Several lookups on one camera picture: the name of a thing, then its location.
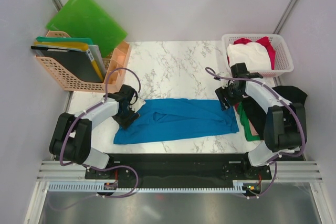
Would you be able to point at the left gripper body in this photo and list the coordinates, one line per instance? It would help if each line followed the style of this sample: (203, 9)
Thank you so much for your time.
(125, 119)

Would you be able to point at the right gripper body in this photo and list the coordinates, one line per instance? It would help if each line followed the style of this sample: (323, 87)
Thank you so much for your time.
(232, 95)

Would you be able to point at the blue t-shirt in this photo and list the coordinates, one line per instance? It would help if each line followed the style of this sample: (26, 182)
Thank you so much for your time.
(177, 119)

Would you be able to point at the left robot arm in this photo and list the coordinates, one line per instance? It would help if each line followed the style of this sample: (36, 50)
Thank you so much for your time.
(71, 140)

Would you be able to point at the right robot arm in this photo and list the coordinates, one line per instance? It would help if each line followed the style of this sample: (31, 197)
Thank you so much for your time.
(285, 127)

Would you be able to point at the pink folded t-shirt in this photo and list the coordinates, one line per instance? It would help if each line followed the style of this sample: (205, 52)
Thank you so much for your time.
(253, 130)

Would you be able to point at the green folded t-shirt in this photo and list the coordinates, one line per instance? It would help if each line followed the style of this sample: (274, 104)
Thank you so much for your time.
(245, 123)

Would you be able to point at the white plastic basket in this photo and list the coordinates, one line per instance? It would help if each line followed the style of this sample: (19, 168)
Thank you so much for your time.
(282, 62)

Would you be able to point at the black folded t-shirt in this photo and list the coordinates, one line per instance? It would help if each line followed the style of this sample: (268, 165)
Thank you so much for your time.
(256, 114)

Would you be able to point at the red t-shirt in basket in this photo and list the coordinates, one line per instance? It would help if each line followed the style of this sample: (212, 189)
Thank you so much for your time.
(264, 42)

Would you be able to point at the orange file rack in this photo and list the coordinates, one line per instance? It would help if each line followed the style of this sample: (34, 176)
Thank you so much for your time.
(65, 78)

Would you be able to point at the black folder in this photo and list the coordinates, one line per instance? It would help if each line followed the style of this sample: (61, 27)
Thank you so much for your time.
(79, 63)

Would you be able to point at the yellow folder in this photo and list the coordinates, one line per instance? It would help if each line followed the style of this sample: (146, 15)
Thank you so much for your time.
(64, 45)

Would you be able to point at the teal folder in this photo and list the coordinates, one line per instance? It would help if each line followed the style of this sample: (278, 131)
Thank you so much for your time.
(64, 39)

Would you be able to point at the green plastic board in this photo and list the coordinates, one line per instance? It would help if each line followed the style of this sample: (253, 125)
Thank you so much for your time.
(87, 19)

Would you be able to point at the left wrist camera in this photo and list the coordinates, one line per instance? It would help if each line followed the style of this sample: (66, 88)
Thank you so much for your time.
(139, 103)

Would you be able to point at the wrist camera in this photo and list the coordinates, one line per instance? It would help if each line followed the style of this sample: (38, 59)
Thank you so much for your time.
(139, 103)
(218, 77)

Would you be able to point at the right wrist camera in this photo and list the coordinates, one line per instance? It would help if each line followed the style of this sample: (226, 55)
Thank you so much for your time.
(218, 77)

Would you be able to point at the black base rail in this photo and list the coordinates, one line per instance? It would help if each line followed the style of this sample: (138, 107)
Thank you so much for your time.
(180, 170)

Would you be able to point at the white cable duct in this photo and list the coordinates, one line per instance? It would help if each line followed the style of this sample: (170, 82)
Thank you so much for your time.
(105, 188)

